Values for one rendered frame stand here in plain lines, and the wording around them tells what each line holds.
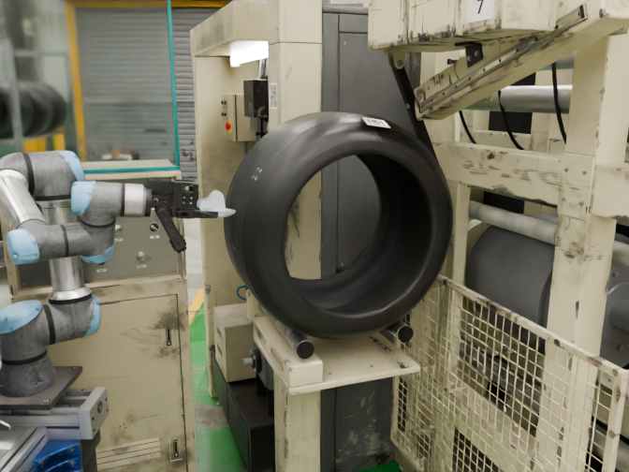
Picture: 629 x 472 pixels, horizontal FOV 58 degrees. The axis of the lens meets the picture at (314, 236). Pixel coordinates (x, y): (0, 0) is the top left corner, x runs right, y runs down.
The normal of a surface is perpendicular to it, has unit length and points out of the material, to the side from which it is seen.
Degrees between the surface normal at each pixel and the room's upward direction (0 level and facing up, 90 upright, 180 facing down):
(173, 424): 90
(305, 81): 90
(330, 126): 45
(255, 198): 74
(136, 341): 90
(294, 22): 90
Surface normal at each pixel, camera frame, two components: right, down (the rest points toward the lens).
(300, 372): 0.35, 0.22
